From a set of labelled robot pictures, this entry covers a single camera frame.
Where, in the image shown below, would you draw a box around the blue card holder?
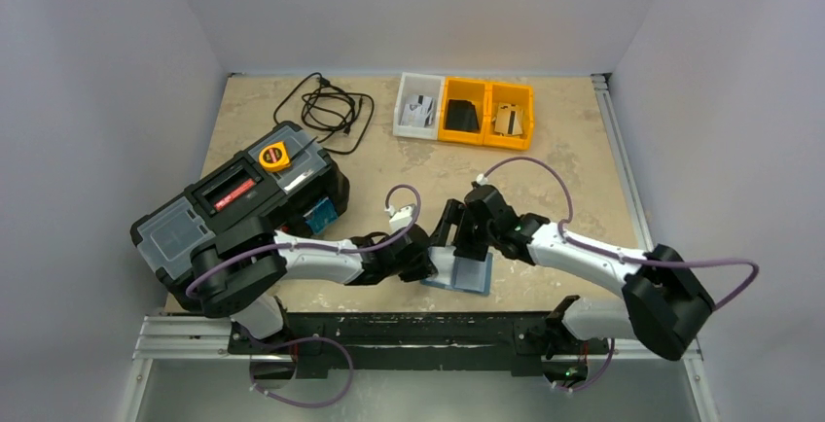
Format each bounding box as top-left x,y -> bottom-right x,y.
420,246 -> 493,296

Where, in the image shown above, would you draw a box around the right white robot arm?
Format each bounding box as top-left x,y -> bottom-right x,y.
431,185 -> 716,361

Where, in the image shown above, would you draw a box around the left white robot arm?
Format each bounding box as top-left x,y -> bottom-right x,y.
185,218 -> 437,353

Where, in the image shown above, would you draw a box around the black cards in bin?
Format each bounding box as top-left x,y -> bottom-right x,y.
444,99 -> 481,133

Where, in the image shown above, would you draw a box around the white cards in bin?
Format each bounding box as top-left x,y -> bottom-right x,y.
399,94 -> 435,128

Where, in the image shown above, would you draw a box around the gold cards in bin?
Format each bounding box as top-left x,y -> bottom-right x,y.
492,102 -> 524,137

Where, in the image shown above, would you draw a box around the left yellow plastic bin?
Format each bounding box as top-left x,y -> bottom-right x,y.
438,77 -> 489,146

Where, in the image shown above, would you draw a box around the yellow plastic bin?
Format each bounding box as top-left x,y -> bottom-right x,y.
483,82 -> 535,151
438,77 -> 489,146

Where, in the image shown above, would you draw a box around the black tool box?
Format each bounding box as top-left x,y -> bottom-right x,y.
130,122 -> 350,313

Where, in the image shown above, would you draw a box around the white plastic bin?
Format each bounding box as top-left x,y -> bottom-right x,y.
393,72 -> 446,140

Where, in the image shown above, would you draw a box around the right yellow plastic bin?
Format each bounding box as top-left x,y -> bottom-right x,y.
483,82 -> 535,151

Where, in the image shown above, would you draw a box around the yellow tape measure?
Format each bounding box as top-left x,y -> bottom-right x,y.
258,141 -> 292,173

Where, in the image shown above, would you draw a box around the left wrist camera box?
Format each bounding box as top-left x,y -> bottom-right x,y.
386,204 -> 417,233

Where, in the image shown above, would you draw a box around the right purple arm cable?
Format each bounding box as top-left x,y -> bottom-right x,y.
475,157 -> 761,312

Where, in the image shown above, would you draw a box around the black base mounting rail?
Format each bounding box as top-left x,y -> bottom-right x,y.
228,311 -> 609,378

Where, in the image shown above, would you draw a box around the black coiled cable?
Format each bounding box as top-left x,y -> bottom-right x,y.
272,72 -> 376,157

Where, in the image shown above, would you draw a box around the aluminium frame rail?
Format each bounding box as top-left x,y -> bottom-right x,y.
591,74 -> 653,248

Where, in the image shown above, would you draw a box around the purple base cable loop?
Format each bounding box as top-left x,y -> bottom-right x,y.
248,334 -> 357,408

